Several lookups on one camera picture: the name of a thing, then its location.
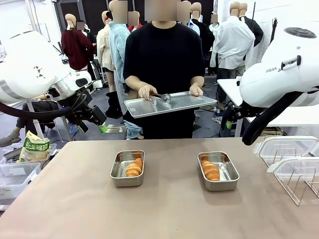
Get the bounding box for person's right hand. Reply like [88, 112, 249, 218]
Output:
[138, 84, 158, 101]

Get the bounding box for person's right forearm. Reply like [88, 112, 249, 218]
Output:
[124, 76, 148, 92]

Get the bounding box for clear plastic container lid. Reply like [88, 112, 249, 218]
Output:
[253, 135, 319, 168]
[266, 156, 319, 200]

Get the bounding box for white floor stand base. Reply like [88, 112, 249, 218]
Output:
[106, 124, 128, 135]

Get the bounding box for black boots mannequin legs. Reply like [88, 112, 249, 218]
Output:
[106, 91, 123, 120]

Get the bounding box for green yellow snack bag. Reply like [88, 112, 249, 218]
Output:
[16, 130, 52, 164]

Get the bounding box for metal tongs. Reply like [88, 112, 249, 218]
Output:
[149, 92, 171, 102]

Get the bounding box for person's left forearm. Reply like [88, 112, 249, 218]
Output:
[190, 75, 205, 87]

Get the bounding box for cream shirt mannequin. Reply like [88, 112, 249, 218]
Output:
[96, 11, 117, 93]

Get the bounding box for perforated metal baking tray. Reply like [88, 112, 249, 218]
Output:
[124, 91, 218, 119]

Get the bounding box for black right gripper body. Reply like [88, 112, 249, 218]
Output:
[224, 102, 252, 122]

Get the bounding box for dark gray stool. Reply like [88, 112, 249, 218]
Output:
[219, 109, 244, 137]

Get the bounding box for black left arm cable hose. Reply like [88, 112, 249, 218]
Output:
[0, 93, 88, 119]

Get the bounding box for seated dark haired person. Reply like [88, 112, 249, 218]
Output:
[9, 93, 66, 140]

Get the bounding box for gray sandal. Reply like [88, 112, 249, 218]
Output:
[0, 128, 22, 147]

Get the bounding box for person with white headset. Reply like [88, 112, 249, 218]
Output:
[76, 21, 97, 47]

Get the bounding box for golden brown croissant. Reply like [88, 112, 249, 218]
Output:
[125, 157, 144, 178]
[200, 160, 220, 182]

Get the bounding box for black clothes mannequin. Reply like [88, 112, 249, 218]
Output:
[190, 2, 215, 75]

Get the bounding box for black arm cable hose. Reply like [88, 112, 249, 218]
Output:
[0, 93, 88, 119]
[242, 86, 319, 146]

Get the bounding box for rectangular stainless steel container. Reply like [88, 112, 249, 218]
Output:
[110, 149, 146, 188]
[197, 151, 240, 192]

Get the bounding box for blue white shirt mannequin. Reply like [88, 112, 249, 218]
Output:
[176, 1, 200, 38]

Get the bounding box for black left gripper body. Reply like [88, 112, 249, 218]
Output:
[64, 98, 97, 125]

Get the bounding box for black tripod stand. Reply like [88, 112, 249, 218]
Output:
[270, 17, 279, 42]

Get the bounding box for maroon dress mannequin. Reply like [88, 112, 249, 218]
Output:
[61, 13, 94, 73]

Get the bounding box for black white jacket mannequin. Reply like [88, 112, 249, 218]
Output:
[239, 2, 264, 48]

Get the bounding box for light blue shirt mannequin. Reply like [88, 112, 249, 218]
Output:
[108, 0, 131, 87]

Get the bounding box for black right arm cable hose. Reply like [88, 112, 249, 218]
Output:
[242, 86, 319, 146]

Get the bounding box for red top mannequin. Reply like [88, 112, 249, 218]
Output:
[127, 11, 144, 32]

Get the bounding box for person's black t-shirt torso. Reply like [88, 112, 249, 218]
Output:
[123, 21, 205, 140]

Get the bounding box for person's left hand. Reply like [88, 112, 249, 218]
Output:
[189, 83, 204, 98]

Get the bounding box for clear plastic storage bin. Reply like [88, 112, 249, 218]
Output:
[0, 161, 42, 200]

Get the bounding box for metal wire lid rack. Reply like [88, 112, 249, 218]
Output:
[264, 148, 319, 206]

